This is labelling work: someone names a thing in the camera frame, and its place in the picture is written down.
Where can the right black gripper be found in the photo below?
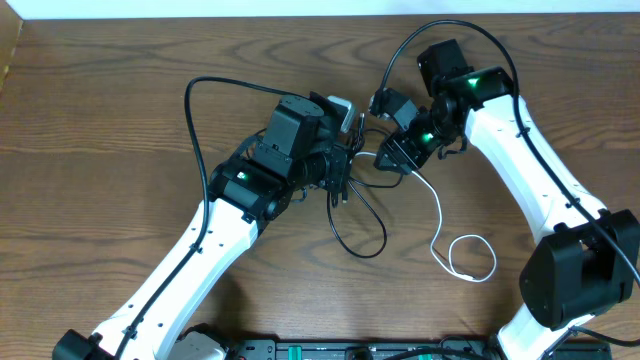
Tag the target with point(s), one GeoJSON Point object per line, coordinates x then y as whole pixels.
{"type": "Point", "coordinates": [407, 157]}

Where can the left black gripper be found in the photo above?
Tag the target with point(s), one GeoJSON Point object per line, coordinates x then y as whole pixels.
{"type": "Point", "coordinates": [340, 179]}

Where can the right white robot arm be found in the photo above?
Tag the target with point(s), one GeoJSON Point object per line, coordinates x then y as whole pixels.
{"type": "Point", "coordinates": [582, 262]}

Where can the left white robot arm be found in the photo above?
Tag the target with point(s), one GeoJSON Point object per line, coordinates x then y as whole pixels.
{"type": "Point", "coordinates": [299, 148]}

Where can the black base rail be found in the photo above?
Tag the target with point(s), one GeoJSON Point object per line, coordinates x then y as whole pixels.
{"type": "Point", "coordinates": [449, 347]}

